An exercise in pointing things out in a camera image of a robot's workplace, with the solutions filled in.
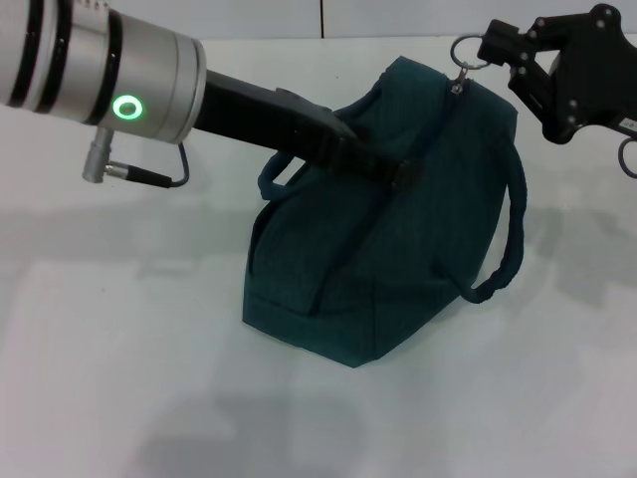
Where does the dark teal insulated lunch bag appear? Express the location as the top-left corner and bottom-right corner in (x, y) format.
(241, 55), (528, 370)

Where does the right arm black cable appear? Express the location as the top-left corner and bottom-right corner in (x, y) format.
(616, 138), (637, 178)

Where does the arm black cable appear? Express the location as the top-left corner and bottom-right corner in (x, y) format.
(82, 127), (191, 190)
(616, 138), (637, 178)

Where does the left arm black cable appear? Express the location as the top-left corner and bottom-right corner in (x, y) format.
(82, 127), (191, 190)

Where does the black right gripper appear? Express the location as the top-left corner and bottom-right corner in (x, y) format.
(477, 3), (637, 145)

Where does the silver zipper pull ring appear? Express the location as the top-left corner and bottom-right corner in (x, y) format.
(450, 32), (492, 96)

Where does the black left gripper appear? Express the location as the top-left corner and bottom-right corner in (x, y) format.
(191, 69), (424, 193)

